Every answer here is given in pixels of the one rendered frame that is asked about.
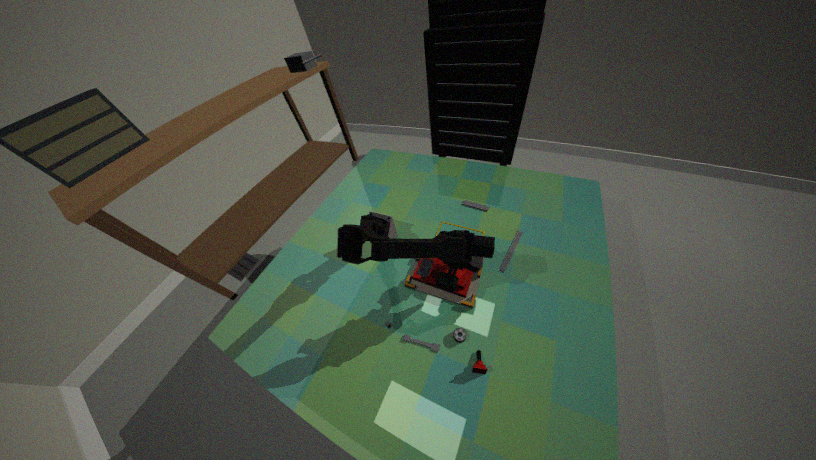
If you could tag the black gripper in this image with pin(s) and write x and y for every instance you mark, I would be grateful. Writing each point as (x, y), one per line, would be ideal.
(448, 280)

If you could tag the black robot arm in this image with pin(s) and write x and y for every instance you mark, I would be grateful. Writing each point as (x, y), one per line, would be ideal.
(453, 247)

